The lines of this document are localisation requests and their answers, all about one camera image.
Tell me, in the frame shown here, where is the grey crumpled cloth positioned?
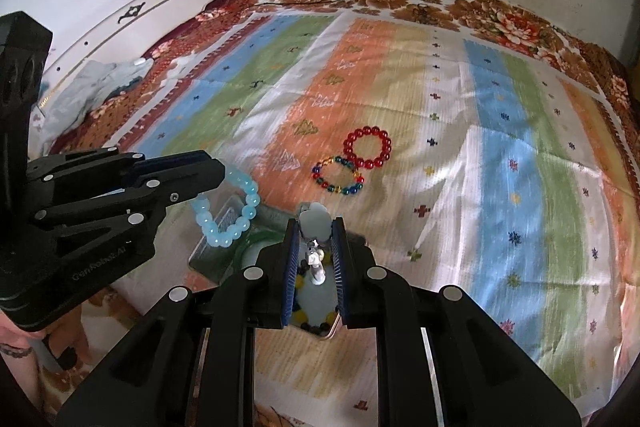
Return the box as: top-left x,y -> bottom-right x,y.
34,57 -> 154,154

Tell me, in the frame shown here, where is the person's left hand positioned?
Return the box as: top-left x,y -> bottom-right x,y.
1,306 -> 93,424

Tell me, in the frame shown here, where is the multicolour bead bracelet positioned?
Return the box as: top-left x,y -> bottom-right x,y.
310,154 -> 367,197

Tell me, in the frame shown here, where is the white wooden headboard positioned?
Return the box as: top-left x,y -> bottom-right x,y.
39,0 -> 213,108

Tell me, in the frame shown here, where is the yellow and black bead bracelet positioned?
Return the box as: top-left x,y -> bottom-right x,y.
292,256 -> 342,337

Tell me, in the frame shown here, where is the dark red bead bracelet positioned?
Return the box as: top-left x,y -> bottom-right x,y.
342,124 -> 394,171

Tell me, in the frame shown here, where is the floral brown bedsheet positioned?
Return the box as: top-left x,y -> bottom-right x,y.
29,0 -> 637,427

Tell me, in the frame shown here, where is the light blue bead bracelet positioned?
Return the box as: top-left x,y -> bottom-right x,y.
188,164 -> 263,249

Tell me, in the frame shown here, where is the green jade bangle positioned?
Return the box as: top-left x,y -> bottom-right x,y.
233,229 -> 283,271

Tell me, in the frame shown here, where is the silver metal tin box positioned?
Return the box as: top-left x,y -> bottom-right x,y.
189,202 -> 341,340

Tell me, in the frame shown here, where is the white pearl bracelet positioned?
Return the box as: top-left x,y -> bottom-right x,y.
297,200 -> 333,287

